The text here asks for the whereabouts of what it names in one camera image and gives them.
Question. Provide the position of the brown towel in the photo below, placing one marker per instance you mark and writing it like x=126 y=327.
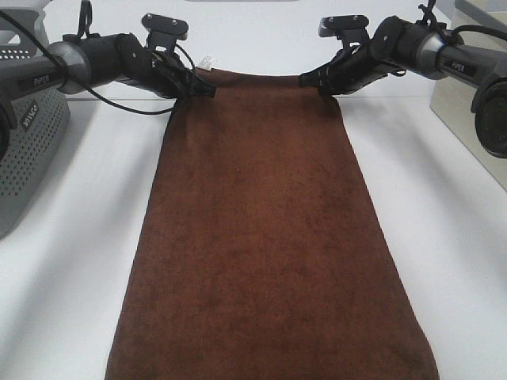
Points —
x=261 y=255

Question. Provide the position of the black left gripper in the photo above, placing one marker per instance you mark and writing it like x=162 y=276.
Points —
x=162 y=74

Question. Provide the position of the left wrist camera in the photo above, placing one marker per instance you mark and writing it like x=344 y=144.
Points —
x=164 y=32

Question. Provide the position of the beige storage bin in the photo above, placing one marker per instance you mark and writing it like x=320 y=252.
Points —
x=451 y=99

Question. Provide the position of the grey perforated laundry basket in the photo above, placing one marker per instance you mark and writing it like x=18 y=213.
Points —
x=32 y=126

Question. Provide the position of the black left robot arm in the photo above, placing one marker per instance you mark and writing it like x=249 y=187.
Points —
x=93 y=62

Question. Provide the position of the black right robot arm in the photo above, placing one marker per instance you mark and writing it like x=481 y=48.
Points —
x=425 y=47

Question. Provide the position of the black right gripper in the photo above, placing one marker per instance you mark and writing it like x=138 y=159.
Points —
x=356 y=65

